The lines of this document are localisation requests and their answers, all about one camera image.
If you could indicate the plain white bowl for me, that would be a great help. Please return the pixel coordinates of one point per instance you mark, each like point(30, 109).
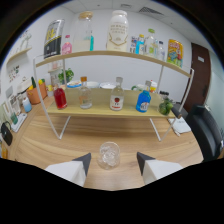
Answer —
point(93, 84)

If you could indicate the glass of green limes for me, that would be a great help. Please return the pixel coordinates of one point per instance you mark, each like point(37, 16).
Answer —
point(165, 107)

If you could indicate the orange basket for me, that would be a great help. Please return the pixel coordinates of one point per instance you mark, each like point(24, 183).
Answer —
point(36, 96)

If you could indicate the white countertop appliance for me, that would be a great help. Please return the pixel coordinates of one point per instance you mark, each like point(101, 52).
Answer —
point(24, 86)

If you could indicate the wide white bowl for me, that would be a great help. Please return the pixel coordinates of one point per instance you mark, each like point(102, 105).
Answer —
point(107, 85)

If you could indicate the white pouch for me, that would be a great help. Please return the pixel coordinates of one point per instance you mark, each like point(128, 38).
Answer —
point(181, 126)

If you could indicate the brown door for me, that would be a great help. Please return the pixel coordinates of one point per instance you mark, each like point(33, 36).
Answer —
point(198, 76)

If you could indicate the large black yellow can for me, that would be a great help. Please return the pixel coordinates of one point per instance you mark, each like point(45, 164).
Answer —
point(53, 40)

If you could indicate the pale blue bottle white cap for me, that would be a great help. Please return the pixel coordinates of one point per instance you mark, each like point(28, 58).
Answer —
point(27, 106)

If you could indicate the black kettle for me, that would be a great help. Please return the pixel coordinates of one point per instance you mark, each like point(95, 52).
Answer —
point(6, 135)

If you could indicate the small clear bottle orange cap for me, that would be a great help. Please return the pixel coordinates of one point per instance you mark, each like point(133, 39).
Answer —
point(85, 98)

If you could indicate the green mug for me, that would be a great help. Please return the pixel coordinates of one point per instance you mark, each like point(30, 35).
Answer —
point(138, 88)

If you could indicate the two-tier wooden shelf rack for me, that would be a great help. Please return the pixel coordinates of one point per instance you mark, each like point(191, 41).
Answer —
point(100, 103)

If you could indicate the green cup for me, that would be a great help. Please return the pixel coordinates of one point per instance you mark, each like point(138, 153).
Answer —
point(14, 118)

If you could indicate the white milk bottle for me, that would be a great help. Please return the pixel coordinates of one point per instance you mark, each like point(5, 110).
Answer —
point(117, 33)

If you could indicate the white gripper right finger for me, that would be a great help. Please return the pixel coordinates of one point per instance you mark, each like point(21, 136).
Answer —
point(158, 168)

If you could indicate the teal bottle dark cap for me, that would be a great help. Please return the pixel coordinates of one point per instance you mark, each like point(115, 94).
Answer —
point(92, 43)

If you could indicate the ceiling air vent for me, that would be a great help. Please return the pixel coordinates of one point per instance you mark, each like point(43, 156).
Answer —
point(150, 10)

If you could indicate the black armchair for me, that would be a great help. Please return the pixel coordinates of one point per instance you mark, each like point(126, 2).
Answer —
point(205, 133)

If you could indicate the wooden wall shelf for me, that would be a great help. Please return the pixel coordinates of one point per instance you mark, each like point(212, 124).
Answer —
point(20, 53)

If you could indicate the blue liquid bottle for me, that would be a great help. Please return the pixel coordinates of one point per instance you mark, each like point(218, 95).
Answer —
point(143, 101)

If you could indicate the small pink bottle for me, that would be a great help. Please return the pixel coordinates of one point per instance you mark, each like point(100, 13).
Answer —
point(67, 47)

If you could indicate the white figurine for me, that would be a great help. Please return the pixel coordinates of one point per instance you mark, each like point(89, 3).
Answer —
point(26, 40)

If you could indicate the ceiling light fixture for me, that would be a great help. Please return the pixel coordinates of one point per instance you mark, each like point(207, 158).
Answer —
point(125, 5)

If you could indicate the blue rimmed bowl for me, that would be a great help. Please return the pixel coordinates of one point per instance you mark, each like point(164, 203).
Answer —
point(74, 84)

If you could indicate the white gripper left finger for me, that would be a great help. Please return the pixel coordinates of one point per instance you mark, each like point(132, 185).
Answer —
point(68, 170)

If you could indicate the white kitchen scale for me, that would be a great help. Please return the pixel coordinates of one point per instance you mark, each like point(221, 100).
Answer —
point(19, 122)

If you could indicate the dark green toy vegetable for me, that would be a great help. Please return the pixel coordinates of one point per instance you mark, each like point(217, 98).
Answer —
point(33, 82)

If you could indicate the small light blue bottle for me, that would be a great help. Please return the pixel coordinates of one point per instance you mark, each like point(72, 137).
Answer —
point(140, 46)

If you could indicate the clear bottle green cap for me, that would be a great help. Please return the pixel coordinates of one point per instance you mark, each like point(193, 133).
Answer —
point(150, 45)

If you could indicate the yellow snack bag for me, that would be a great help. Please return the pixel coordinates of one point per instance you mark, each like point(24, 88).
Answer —
point(175, 53)

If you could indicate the red liquid bottle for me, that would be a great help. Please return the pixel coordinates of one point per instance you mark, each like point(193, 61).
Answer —
point(60, 99)

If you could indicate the clear glass with ice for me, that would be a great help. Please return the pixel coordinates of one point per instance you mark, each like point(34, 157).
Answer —
point(108, 156)

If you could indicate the clear bottle red label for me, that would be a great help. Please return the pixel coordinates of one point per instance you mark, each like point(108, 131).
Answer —
point(117, 100)

